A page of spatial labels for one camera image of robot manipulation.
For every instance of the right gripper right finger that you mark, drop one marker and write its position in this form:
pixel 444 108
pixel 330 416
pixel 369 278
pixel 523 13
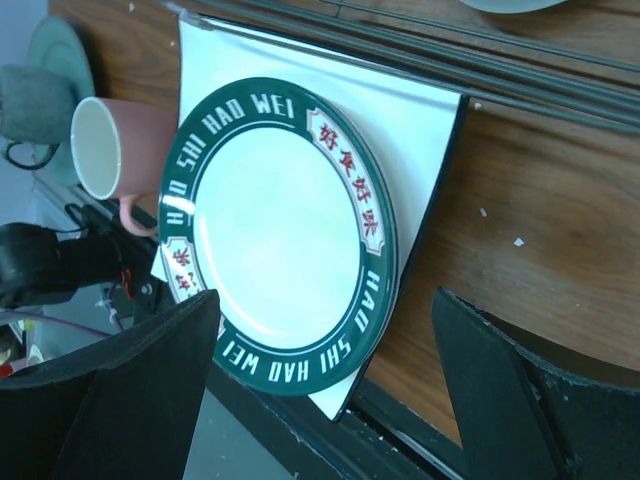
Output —
pixel 529 408

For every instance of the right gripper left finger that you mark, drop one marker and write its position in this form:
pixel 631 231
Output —
pixel 124 407

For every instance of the green rim white plate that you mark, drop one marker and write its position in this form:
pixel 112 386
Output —
pixel 273 199

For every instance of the pink mug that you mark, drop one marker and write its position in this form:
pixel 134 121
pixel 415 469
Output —
pixel 119 149

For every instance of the blue floral small bowl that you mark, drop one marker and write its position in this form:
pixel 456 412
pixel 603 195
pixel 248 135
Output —
pixel 509 7

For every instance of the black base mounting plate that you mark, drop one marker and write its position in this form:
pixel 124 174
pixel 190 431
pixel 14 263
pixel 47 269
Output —
pixel 376 436

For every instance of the white square plate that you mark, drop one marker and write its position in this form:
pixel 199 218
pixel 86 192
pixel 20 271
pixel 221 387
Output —
pixel 409 125

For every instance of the grey green cup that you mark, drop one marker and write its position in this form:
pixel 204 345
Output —
pixel 36 105

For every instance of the grey green plate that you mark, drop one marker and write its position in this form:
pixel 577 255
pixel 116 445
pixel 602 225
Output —
pixel 56 49

